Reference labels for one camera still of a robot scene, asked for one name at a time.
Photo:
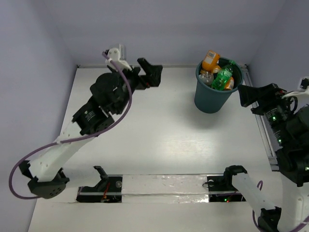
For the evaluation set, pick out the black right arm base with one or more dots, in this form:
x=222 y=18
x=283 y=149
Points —
x=220 y=186

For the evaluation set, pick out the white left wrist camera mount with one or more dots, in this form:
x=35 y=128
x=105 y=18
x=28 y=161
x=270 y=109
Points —
x=117 y=54

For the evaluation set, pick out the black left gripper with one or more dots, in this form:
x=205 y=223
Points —
x=141 y=79

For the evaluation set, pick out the orange juice bottle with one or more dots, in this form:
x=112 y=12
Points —
x=229 y=84
x=210 y=61

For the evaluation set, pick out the yellow blue milk tea bottle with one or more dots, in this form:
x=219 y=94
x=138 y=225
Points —
x=216 y=69

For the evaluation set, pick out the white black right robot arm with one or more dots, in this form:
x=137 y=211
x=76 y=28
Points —
x=290 y=126

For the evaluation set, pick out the green sprite bottle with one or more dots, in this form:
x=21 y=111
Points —
x=223 y=76

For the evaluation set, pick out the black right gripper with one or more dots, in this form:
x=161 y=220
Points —
x=266 y=94

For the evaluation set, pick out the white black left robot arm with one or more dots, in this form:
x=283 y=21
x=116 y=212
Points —
x=110 y=102

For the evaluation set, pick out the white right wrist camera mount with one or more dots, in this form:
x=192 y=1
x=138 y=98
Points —
x=300 y=89

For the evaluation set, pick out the clear pepsi bottle black cap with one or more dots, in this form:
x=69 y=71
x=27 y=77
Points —
x=206 y=78

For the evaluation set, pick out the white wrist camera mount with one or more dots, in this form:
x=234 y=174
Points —
x=117 y=54
x=300 y=89

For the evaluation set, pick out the teal plastic bin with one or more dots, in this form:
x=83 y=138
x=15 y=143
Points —
x=209 y=100

